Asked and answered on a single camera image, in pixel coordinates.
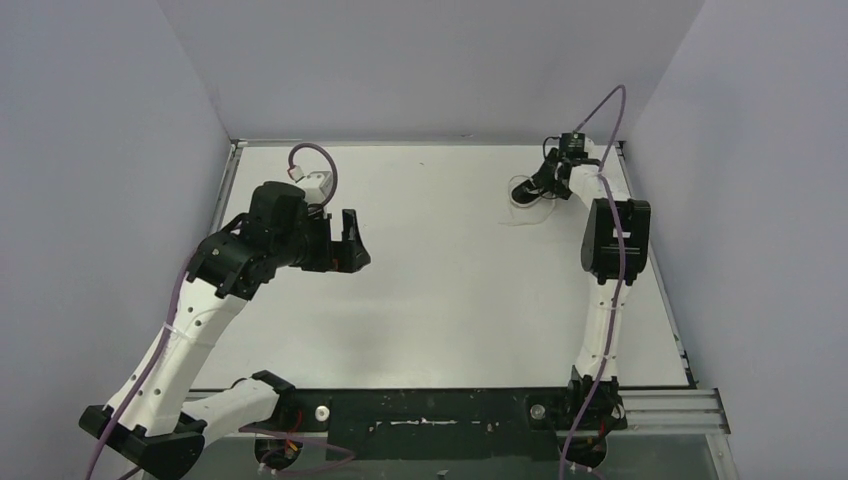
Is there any black white canvas sneaker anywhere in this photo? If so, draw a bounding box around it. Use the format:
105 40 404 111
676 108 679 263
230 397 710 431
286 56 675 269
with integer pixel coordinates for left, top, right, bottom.
508 175 557 209

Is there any white shoelace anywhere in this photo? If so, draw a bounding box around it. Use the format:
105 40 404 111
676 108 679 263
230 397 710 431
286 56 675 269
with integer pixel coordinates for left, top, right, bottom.
498 199 556 227

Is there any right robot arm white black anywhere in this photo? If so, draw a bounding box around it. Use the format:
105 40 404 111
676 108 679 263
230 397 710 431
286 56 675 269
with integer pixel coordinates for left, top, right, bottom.
540 132 651 430

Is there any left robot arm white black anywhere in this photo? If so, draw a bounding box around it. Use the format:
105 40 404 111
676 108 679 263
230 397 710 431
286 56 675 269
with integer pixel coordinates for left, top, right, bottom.
79 181 371 479

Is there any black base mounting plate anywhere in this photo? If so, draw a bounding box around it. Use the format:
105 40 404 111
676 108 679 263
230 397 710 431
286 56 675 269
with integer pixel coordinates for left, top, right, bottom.
228 387 627 462

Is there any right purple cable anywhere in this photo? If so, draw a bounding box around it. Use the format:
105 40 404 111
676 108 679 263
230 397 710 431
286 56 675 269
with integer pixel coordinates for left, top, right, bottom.
557 84 628 480

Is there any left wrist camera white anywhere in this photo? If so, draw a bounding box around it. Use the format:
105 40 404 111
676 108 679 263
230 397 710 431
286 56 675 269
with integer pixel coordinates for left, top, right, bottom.
297 171 334 204

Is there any aluminium frame rail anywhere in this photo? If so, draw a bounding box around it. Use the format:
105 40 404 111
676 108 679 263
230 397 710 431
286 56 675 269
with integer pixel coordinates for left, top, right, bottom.
132 387 731 439

